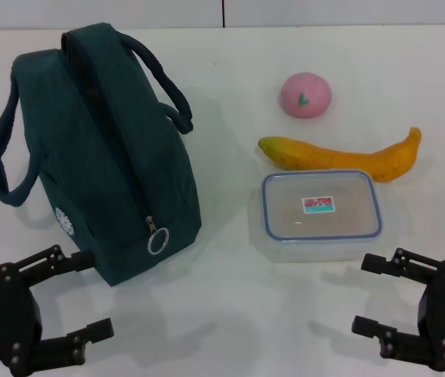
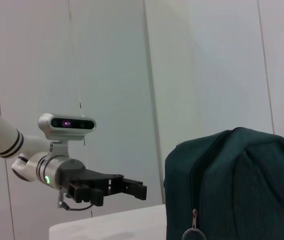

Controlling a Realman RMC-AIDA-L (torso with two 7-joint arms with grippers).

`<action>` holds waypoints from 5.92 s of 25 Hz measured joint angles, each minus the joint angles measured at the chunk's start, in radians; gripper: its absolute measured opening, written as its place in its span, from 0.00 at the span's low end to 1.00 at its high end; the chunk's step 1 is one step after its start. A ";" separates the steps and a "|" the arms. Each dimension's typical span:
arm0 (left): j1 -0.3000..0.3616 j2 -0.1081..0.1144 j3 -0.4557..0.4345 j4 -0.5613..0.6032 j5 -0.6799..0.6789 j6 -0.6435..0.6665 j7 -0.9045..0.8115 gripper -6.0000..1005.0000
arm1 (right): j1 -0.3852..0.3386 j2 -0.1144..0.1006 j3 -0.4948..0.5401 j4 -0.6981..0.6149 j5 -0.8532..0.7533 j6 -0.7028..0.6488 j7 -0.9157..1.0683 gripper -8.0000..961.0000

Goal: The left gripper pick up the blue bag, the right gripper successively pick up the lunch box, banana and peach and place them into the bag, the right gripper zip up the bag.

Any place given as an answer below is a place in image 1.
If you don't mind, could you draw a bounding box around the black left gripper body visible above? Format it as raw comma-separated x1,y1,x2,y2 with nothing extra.
0,262,45,377

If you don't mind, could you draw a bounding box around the clear plastic lunch box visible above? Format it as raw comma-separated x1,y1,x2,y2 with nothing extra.
247,169,384,264

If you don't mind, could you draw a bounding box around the dark teal insulated lunch bag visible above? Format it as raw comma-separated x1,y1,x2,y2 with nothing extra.
0,23,203,290

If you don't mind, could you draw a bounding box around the yellow toy banana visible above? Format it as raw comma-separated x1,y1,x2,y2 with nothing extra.
257,126,422,184

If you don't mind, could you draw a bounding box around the pink toy peach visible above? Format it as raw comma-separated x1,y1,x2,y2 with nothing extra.
279,71,333,119

